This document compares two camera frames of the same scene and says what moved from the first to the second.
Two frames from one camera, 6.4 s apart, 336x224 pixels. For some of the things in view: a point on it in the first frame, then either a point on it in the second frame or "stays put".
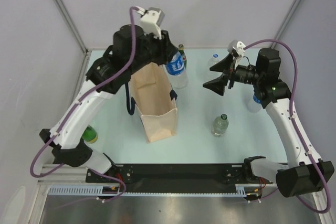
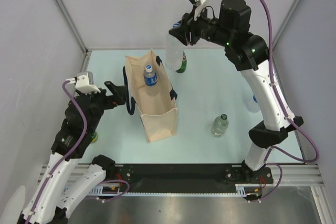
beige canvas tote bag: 150,88 stays put
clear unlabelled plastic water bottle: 214,60 -> 174,53
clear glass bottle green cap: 220,125 stays put
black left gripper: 166,49 -> 119,94
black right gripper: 218,84 -> 181,32
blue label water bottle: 176,73 -> 150,80
